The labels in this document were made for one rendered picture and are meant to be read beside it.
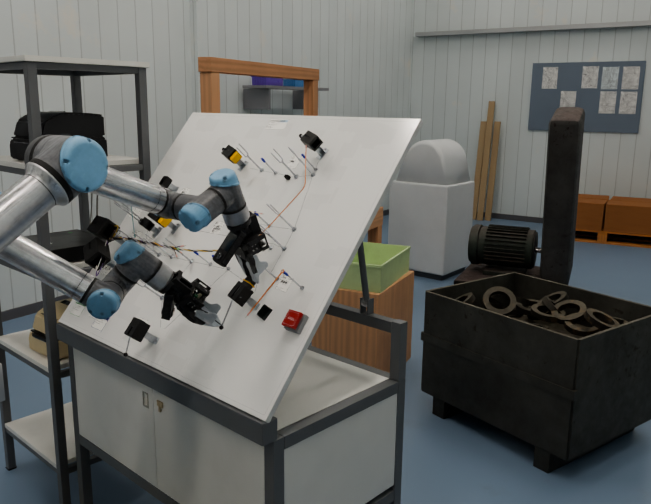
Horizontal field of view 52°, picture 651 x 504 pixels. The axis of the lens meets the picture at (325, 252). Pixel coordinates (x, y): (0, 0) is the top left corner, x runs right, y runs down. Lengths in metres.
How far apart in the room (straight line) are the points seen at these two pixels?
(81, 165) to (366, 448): 1.27
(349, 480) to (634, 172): 8.39
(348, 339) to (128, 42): 3.58
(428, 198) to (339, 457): 4.71
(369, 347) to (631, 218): 5.67
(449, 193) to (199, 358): 4.73
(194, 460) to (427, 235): 4.77
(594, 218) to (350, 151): 7.13
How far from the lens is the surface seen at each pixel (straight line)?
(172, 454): 2.33
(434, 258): 6.65
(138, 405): 2.42
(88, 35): 6.16
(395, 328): 2.20
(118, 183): 1.74
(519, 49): 10.51
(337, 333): 4.07
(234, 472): 2.07
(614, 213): 9.12
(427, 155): 6.61
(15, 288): 5.84
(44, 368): 2.92
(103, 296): 1.75
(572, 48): 10.31
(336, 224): 2.02
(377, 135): 2.17
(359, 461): 2.22
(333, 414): 2.03
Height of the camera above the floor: 1.69
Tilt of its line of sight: 12 degrees down
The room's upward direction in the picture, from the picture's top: 1 degrees clockwise
